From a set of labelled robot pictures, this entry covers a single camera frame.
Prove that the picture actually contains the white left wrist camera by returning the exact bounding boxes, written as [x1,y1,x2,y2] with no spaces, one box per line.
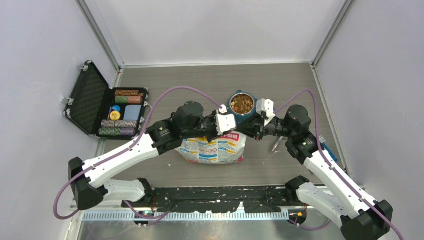
[215,104,237,136]

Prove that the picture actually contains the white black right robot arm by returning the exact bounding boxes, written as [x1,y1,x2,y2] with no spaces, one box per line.
[236,105,393,240]

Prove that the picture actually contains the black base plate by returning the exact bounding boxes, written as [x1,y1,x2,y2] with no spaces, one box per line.
[130,185,304,214]

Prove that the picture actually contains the white yellow pet food bag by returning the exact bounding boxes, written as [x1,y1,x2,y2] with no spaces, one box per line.
[176,131,247,165]

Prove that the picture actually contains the teal double pet bowl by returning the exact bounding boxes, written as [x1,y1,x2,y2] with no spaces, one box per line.
[226,90,260,126]

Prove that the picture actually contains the metal food scoop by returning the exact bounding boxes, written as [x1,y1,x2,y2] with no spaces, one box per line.
[272,136,284,152]

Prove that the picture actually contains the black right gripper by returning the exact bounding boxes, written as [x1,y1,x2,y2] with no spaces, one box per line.
[232,110,295,141]

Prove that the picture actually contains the brown poker chip stack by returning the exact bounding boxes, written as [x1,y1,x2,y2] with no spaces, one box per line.
[114,89,140,97]

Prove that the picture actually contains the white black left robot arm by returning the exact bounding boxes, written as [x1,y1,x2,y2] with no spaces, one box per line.
[68,101,224,211]

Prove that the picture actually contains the striped poker chip stack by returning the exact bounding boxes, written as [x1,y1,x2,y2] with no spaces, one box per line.
[100,120,138,128]

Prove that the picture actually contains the black foam-lined case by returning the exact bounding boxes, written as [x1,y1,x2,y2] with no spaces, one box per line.
[63,60,149,140]

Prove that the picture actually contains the green striped chip stack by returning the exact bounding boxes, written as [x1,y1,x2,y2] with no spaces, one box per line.
[98,127,136,137]

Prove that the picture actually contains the green poker chip stack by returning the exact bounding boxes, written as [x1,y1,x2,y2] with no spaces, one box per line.
[114,95,143,104]

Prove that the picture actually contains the yellow poker chip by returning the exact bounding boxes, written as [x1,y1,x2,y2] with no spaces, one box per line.
[108,110,121,121]

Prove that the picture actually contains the light blue card deck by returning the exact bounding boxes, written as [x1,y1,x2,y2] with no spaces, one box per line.
[123,105,142,121]

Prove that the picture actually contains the blue poker chip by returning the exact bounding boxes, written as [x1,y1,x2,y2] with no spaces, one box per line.
[110,105,121,112]

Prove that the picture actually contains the blue toy brick block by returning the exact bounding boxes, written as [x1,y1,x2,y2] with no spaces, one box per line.
[319,135,338,163]

